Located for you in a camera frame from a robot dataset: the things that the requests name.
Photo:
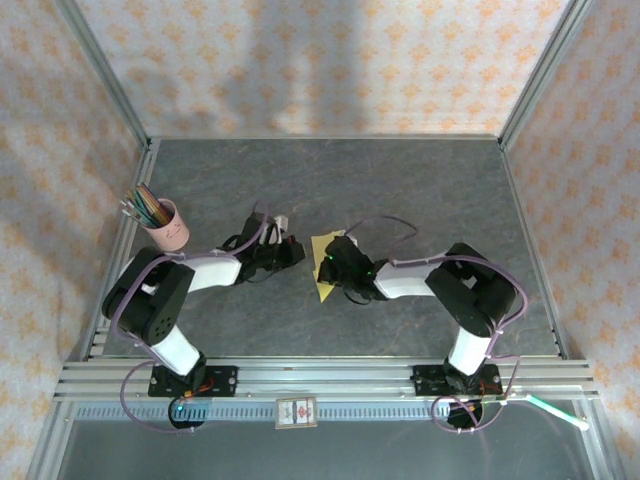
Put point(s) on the yellow paper sheet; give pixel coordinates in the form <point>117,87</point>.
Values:
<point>319,247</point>

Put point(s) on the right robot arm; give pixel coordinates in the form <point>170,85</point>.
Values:
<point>400,282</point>

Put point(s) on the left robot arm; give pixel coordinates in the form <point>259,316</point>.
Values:
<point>215,270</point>

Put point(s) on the pink cup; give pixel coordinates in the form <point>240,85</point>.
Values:
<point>170,230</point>

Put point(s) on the brown rolled stick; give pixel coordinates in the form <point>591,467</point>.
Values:
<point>161,212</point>

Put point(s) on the pink rolled stick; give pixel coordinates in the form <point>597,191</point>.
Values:
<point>150,197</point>

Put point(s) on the green rolled stick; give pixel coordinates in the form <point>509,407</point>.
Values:
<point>142,210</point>

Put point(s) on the small framed label card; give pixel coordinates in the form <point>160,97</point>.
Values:
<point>296,412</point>

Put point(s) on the white rolled stick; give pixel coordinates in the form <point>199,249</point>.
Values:
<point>129,212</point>

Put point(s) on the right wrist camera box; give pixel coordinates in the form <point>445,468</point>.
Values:
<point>351,240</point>

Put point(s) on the wide aluminium mounting rail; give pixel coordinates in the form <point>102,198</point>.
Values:
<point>325,377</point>

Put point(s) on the thin aluminium table rail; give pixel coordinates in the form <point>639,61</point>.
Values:
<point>325,137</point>

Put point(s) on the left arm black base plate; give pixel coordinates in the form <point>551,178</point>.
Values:
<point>225,381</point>

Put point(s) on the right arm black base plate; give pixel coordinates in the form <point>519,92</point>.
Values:
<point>425,380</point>

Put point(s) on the long aluminium side rail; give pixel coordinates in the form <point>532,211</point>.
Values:
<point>535,250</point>
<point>117,250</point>

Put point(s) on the aluminium frame post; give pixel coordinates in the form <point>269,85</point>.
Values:
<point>105,75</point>
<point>545,75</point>

